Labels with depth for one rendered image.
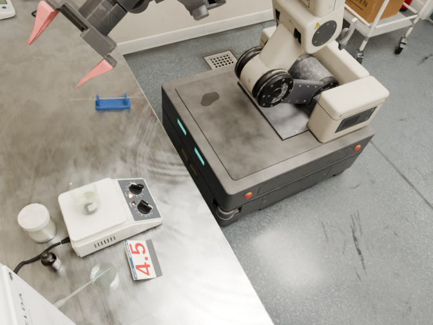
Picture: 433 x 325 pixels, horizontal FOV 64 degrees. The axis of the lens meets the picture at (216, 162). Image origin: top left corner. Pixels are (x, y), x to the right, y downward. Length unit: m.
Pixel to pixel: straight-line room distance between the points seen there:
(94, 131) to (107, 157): 0.10
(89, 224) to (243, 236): 1.03
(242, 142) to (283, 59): 0.38
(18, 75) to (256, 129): 0.93
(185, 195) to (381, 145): 1.60
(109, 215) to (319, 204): 1.30
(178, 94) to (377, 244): 1.21
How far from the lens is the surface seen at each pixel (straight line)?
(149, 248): 0.84
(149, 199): 0.85
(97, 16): 0.63
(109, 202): 0.80
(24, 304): 0.23
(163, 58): 2.44
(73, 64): 1.25
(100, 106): 1.08
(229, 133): 1.53
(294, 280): 1.68
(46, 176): 0.98
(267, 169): 1.46
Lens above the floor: 1.53
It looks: 55 degrees down
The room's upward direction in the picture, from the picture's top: 10 degrees clockwise
